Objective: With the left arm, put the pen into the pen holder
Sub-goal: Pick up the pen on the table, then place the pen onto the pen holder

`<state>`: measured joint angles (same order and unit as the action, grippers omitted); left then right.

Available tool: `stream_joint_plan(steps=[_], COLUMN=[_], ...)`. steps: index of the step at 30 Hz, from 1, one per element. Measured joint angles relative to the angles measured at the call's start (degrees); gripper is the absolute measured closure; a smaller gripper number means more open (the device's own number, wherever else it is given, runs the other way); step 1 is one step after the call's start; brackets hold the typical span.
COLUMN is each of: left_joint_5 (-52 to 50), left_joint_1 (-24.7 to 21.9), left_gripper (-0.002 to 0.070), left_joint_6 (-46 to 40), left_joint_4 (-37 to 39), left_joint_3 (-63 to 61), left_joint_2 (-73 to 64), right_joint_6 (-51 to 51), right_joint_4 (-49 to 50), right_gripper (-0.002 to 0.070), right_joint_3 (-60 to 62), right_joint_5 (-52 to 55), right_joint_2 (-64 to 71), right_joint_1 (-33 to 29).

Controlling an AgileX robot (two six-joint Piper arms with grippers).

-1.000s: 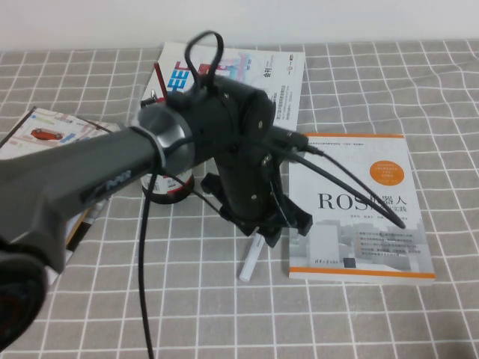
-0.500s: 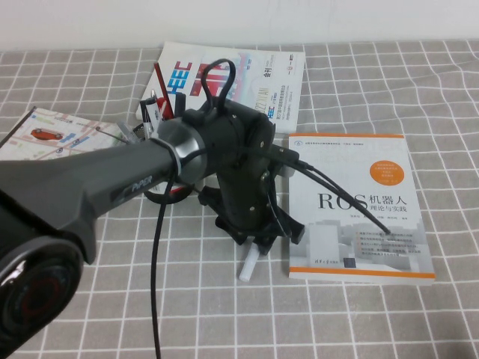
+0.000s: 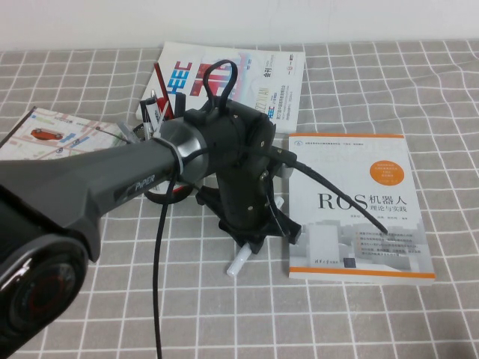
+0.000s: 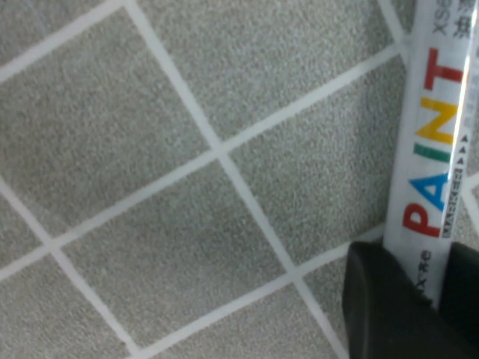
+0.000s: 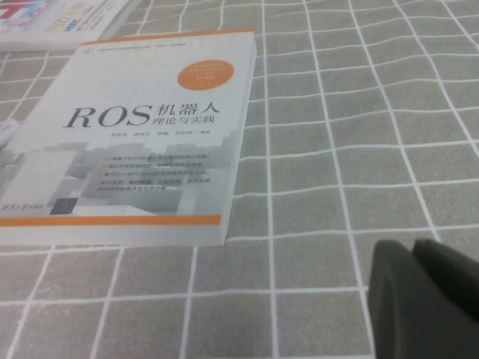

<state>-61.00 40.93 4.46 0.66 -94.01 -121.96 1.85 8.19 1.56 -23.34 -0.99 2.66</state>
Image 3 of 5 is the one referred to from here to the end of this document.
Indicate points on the slim black marker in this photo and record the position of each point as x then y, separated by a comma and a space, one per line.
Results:
180, 104

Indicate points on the white HEEC magazine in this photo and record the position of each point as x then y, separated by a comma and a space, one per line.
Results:
269, 86

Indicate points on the white paint marker pen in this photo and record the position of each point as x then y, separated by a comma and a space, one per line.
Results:
235, 267

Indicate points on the red map cover book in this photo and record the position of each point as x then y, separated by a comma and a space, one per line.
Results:
56, 134

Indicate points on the clear grey pen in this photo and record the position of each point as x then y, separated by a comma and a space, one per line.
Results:
127, 131

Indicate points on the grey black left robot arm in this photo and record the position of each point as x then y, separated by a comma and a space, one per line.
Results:
93, 175

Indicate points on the silver tipped pen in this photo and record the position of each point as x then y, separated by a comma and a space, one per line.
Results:
152, 94

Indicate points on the white orange ROS book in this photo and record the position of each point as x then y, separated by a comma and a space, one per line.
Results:
355, 224

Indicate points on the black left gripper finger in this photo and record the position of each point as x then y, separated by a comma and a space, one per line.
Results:
256, 245
242, 238

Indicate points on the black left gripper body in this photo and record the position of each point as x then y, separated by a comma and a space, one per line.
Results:
243, 202

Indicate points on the black cap white label marker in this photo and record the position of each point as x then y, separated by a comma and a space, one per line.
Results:
149, 116

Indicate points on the black mesh pen holder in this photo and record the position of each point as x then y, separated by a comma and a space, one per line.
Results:
157, 198

